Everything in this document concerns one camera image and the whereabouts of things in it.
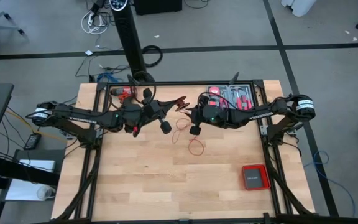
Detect white waste bin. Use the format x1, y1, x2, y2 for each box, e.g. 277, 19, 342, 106
280, 0, 318, 18

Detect red cordless drill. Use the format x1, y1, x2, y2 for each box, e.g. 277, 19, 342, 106
109, 86, 138, 104

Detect yellow cable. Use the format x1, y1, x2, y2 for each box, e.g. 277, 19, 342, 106
4, 108, 68, 144

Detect black side table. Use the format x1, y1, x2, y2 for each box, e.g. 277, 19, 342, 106
0, 148, 67, 224

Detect white power strip cables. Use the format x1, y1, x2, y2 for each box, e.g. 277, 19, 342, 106
80, 9, 109, 35

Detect grey flat box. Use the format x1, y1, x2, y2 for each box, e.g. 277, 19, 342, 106
245, 168, 267, 189

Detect blue cable bundle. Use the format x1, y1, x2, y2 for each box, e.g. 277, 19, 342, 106
96, 72, 121, 83

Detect grey tool kit case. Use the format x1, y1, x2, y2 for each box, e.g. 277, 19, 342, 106
206, 84, 255, 111

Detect red wire cord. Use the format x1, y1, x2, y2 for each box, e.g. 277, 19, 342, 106
171, 110, 206, 157

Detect long thin blue cable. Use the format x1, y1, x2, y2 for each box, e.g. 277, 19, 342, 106
303, 150, 357, 217

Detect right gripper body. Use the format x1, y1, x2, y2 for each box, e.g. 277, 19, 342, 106
189, 93, 220, 136

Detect thin black cables with plug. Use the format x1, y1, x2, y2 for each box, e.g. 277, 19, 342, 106
75, 53, 131, 82

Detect red plastic tray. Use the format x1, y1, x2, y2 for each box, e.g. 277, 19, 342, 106
241, 164, 272, 191

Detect black tower fan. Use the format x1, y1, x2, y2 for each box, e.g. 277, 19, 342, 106
109, 0, 154, 83

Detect black metal table frame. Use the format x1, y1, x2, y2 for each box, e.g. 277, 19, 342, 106
52, 79, 318, 224

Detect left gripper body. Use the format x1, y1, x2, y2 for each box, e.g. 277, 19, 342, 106
140, 88, 173, 135

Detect white paper sheet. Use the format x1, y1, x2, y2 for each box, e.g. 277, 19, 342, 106
18, 159, 57, 174

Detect red tape measure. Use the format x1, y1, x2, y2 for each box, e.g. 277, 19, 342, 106
208, 86, 222, 98

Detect black power adapter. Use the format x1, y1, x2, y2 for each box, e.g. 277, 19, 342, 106
23, 133, 42, 151

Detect clear plastic cup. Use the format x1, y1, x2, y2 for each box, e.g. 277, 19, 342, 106
36, 185, 57, 201

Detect black camera cable loop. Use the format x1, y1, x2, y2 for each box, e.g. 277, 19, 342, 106
132, 70, 157, 105

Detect coiled black cable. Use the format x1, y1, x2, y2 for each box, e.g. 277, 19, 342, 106
141, 44, 164, 68

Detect black cabinet box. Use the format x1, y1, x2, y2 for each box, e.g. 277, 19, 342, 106
133, 0, 183, 16

